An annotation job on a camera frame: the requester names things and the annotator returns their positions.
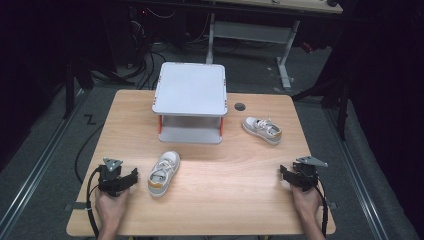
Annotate white grey child sneaker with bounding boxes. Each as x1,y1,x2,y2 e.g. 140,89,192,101
147,150,181,198
241,116,283,146

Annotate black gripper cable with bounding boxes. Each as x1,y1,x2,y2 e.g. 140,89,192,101
314,185,330,238
85,166,102,240

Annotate grey two-tier shoe rack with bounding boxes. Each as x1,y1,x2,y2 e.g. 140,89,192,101
151,61,229,145

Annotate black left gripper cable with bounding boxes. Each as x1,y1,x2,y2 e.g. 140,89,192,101
85,166,102,240

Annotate dark metal stand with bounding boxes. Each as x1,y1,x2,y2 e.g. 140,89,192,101
62,54,96,120
292,63,356,141

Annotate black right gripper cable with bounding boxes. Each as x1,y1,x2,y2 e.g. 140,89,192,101
314,185,330,238

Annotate metal floor rail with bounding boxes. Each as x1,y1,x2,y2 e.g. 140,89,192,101
323,107,389,240
0,89,88,240

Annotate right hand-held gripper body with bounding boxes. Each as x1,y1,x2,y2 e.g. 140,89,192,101
290,156,329,193

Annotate black cable on floor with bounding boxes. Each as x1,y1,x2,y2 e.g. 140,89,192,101
74,121,106,184

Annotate bundle of black cables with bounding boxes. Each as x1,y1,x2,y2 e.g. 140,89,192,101
128,6,176,92

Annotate wooden desk with white legs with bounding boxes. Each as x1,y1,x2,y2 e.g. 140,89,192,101
186,0,344,92

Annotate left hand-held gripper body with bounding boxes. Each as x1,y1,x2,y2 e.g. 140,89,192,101
97,157,129,198

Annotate person's right hand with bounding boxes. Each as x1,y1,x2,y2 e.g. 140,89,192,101
290,184,323,222

